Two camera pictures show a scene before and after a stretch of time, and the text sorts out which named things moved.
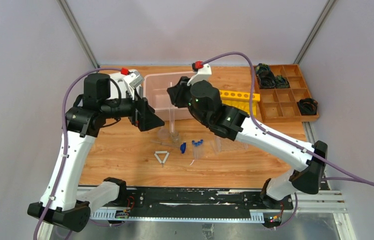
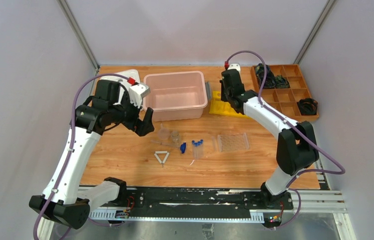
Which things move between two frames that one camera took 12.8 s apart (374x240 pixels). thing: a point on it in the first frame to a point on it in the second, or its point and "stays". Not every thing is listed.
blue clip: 182,147 stays
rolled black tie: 308,106 stays
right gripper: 176,92 to 224,97
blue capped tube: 202,144 stays
